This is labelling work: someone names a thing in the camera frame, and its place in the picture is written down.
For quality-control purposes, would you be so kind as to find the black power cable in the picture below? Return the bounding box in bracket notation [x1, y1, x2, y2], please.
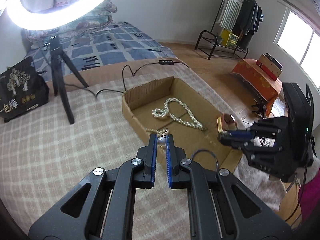
[94, 60, 189, 98]

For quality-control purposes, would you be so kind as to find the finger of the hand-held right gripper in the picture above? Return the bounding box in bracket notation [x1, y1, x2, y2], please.
[217, 132, 291, 175]
[228, 116, 288, 141]

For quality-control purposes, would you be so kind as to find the dark green jacket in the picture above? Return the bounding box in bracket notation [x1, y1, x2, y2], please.
[235, 0, 253, 51]

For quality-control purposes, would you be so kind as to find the pink checkered blanket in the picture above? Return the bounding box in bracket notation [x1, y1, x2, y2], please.
[0, 67, 288, 240]

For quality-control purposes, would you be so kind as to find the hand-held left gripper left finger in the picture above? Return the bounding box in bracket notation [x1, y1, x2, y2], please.
[28, 133, 158, 240]

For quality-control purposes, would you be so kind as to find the small pearl necklace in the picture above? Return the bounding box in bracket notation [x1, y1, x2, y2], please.
[145, 128, 168, 137]

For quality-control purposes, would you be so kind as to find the blue patterned bed sheet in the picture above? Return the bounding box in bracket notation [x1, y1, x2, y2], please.
[24, 21, 177, 77]

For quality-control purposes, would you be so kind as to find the small silver earring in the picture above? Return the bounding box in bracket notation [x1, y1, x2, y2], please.
[156, 129, 168, 146]

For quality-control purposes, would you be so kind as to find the white ring light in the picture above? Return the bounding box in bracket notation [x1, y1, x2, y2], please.
[0, 0, 124, 30]

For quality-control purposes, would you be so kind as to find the black clothes rack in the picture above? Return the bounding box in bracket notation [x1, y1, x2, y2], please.
[194, 0, 263, 60]

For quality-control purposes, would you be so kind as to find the small black stand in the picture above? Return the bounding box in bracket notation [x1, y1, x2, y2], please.
[252, 102, 267, 118]

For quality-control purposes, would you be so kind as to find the green striped towel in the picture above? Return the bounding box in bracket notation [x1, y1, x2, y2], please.
[218, 0, 247, 32]

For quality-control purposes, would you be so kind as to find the orange cloth covered table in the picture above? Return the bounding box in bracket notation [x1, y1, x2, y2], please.
[231, 58, 284, 118]

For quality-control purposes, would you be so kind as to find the black snack bag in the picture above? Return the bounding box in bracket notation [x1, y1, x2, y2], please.
[0, 56, 50, 123]

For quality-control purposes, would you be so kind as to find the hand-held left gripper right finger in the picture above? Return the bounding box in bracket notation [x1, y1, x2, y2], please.
[166, 134, 293, 240]

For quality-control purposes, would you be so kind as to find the folded floral quilt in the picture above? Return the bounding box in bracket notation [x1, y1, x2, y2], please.
[19, 0, 118, 42]

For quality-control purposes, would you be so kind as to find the brown strap wristwatch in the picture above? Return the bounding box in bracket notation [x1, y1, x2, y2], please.
[216, 114, 238, 134]

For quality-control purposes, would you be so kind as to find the dark metal bangle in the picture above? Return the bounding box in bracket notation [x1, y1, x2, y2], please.
[191, 149, 219, 172]

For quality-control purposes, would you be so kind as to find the dark grey shirt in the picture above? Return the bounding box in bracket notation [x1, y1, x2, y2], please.
[247, 1, 262, 34]

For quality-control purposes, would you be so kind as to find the brown cardboard carton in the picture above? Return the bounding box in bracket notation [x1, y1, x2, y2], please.
[256, 53, 284, 81]

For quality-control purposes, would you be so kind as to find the window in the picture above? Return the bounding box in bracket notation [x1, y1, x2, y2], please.
[274, 6, 320, 92]

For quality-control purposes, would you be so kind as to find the cardboard box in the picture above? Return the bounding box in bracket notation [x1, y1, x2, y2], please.
[122, 77, 244, 174]

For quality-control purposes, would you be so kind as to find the black tripod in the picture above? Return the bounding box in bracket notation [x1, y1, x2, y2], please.
[41, 29, 89, 125]

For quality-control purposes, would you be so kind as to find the yellow box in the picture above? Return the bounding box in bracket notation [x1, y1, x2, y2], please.
[220, 29, 239, 48]

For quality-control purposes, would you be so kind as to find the person's magenta clothing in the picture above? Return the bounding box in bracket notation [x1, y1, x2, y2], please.
[299, 174, 320, 224]

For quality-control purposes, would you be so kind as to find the large twisted pearl necklace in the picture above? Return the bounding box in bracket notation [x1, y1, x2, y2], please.
[152, 97, 208, 132]

